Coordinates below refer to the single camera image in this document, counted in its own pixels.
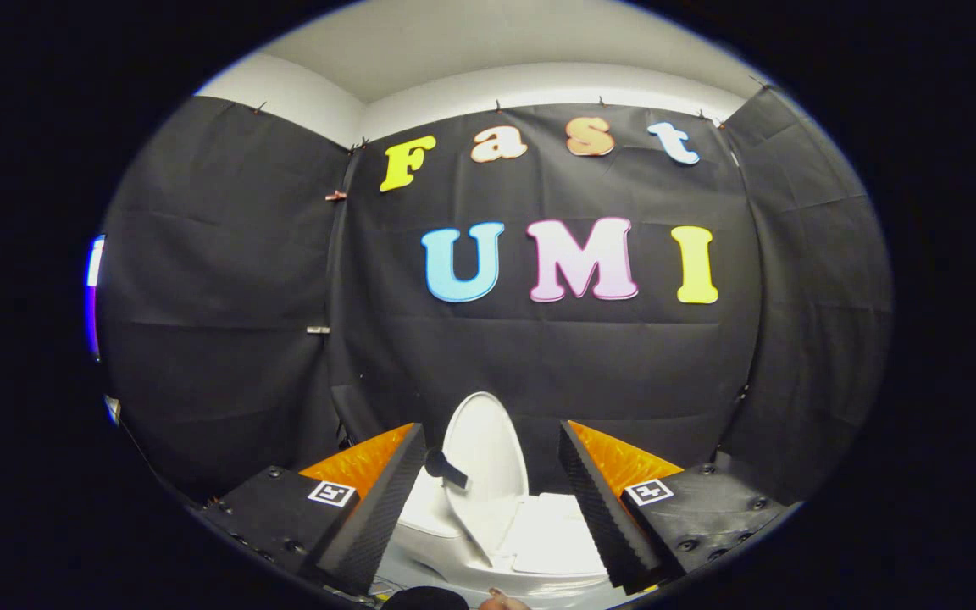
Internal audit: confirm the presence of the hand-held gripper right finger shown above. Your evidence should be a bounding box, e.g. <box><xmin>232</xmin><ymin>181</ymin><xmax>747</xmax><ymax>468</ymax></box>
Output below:
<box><xmin>557</xmin><ymin>420</ymin><xmax>801</xmax><ymax>594</ymax></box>

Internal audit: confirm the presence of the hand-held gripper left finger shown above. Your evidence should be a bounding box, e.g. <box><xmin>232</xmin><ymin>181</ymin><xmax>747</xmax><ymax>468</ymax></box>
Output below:
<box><xmin>198</xmin><ymin>423</ymin><xmax>427</xmax><ymax>597</ymax></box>

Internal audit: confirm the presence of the white toilet lid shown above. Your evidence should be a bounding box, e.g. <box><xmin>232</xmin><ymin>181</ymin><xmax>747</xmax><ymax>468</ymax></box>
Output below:
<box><xmin>425</xmin><ymin>391</ymin><xmax>530</xmax><ymax>568</ymax></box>

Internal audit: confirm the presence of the white toilet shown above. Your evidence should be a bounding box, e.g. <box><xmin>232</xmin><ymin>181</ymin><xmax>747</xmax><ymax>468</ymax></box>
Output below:
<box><xmin>385</xmin><ymin>470</ymin><xmax>624</xmax><ymax>599</ymax></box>

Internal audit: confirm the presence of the dark round object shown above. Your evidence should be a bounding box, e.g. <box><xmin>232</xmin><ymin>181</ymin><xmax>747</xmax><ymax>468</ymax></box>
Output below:
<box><xmin>381</xmin><ymin>585</ymin><xmax>470</xmax><ymax>610</ymax></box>

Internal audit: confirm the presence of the black backdrop cloth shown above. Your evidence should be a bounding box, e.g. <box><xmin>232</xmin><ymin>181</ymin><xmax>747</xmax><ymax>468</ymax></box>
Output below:
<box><xmin>97</xmin><ymin>83</ymin><xmax>894</xmax><ymax>501</ymax></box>

